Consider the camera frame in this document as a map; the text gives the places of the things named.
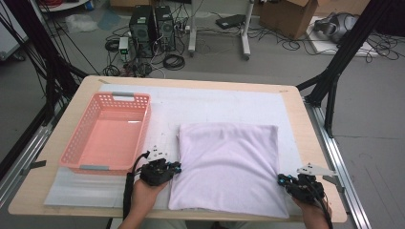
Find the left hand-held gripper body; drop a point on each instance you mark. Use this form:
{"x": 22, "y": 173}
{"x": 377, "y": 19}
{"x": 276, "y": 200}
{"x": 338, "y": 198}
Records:
{"x": 156, "y": 173}

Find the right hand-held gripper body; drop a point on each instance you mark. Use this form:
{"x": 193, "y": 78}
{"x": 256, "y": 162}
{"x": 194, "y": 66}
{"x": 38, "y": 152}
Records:
{"x": 304, "y": 189}

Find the lilac printed garment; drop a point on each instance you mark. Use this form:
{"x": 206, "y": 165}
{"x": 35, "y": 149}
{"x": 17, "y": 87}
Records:
{"x": 229, "y": 165}

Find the pink plastic basket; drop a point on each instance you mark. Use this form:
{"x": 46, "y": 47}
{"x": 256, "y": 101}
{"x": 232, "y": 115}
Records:
{"x": 108, "y": 140}

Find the person's right hand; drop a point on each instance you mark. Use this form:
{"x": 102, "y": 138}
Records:
{"x": 313, "y": 213}

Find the person's left hand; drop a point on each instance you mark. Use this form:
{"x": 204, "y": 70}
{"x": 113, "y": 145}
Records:
{"x": 144, "y": 198}

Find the grey table clamp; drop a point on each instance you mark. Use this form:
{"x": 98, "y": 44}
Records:
{"x": 38, "y": 164}
{"x": 336, "y": 183}

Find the small white power box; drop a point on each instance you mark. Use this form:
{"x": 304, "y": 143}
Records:
{"x": 123, "y": 44}

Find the white floor board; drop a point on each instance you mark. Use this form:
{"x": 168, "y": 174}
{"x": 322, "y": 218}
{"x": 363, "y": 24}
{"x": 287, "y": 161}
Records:
{"x": 321, "y": 47}

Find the slim black computer tower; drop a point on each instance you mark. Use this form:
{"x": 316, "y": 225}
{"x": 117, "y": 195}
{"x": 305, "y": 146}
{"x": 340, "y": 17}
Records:
{"x": 165, "y": 30}

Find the large black computer tower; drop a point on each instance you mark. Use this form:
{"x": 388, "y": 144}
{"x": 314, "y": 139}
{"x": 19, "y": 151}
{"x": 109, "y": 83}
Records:
{"x": 141, "y": 31}

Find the white metal stand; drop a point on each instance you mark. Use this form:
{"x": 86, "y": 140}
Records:
{"x": 245, "y": 35}

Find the flat black device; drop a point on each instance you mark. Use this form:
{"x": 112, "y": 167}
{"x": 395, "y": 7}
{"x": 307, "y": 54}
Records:
{"x": 230, "y": 21}

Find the large cardboard box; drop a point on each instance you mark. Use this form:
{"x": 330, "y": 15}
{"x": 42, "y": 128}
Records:
{"x": 286, "y": 19}

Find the clear plastic bag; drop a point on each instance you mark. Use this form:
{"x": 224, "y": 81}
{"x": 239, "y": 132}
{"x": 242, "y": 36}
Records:
{"x": 81, "y": 23}

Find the white round table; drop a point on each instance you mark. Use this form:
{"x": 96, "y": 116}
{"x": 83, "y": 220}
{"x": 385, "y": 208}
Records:
{"x": 63, "y": 5}

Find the aluminium rail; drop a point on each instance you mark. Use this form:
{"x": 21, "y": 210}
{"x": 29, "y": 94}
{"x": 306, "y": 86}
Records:
{"x": 30, "y": 146}
{"x": 351, "y": 203}

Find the black metal frame strut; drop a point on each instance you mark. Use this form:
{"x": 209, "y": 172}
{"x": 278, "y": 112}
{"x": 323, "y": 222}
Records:
{"x": 350, "y": 47}

